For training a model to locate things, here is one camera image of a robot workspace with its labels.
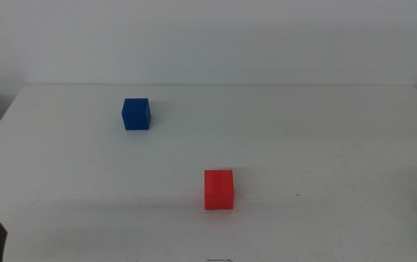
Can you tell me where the blue cube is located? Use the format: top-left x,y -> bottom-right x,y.
121,98 -> 152,131

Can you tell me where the red cube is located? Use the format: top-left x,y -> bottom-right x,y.
204,169 -> 235,211

